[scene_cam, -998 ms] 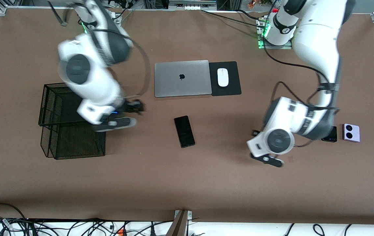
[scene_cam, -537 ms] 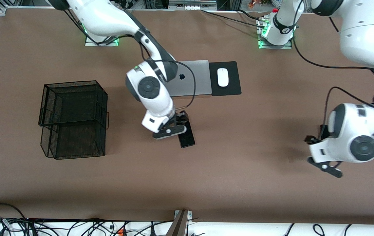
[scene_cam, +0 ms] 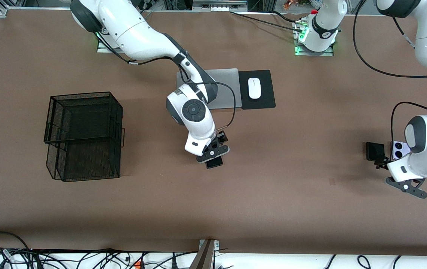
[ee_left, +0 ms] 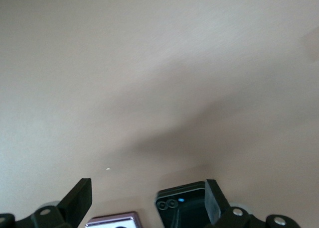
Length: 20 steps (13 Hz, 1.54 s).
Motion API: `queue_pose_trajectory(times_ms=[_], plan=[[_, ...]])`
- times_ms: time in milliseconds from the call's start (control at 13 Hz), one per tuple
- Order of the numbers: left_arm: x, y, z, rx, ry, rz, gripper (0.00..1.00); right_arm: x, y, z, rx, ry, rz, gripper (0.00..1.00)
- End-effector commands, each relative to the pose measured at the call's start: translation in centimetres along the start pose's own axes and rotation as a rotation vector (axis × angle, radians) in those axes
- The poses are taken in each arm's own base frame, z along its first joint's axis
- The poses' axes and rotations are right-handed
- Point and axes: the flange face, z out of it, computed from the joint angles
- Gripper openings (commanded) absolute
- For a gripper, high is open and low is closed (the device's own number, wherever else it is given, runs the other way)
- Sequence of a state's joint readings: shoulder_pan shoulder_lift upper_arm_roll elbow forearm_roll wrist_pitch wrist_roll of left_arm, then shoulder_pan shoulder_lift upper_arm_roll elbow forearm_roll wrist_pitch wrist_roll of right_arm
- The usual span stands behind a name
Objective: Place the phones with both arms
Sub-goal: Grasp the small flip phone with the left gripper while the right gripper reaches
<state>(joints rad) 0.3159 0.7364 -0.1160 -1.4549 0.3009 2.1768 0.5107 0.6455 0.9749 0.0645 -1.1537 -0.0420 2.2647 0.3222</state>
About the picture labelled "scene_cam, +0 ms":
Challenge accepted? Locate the grey metal power strip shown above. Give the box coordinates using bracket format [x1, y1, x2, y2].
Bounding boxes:
[192, 0, 248, 12]

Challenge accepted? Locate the long black smartphone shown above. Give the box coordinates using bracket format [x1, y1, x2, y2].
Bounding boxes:
[205, 155, 224, 169]

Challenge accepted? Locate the black mesh two-tier organizer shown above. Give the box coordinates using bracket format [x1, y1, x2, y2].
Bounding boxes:
[43, 92, 125, 183]

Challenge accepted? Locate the white computer mouse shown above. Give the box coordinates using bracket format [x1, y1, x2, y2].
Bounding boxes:
[248, 77, 262, 100]

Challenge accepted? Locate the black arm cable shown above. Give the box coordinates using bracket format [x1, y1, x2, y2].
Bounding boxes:
[353, 0, 427, 144]
[96, 32, 236, 131]

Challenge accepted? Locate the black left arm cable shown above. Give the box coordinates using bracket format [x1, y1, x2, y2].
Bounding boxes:
[353, 0, 427, 144]

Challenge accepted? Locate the lavender flip phone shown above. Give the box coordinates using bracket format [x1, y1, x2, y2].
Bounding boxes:
[390, 140, 411, 160]

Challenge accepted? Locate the aluminium camera post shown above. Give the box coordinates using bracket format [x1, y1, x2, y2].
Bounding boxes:
[189, 238, 220, 269]

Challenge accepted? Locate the black mouse pad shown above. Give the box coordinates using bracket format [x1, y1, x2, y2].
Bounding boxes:
[238, 69, 276, 110]

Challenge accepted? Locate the curved black table cable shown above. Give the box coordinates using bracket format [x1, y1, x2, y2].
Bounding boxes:
[271, 10, 300, 24]

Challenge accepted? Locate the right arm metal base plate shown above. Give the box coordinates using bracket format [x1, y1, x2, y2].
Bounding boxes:
[97, 35, 135, 53]

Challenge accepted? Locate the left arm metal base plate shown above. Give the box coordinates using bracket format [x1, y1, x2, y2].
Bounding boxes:
[294, 21, 334, 56]

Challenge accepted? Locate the black flip phone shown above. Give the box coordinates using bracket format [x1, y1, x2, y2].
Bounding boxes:
[366, 142, 385, 163]

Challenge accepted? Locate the long black table cable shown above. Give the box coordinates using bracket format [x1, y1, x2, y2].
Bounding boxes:
[230, 10, 304, 33]

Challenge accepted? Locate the silver closed laptop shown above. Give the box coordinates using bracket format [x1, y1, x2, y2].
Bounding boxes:
[176, 68, 242, 110]

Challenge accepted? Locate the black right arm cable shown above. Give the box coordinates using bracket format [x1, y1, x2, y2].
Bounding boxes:
[96, 32, 236, 131]

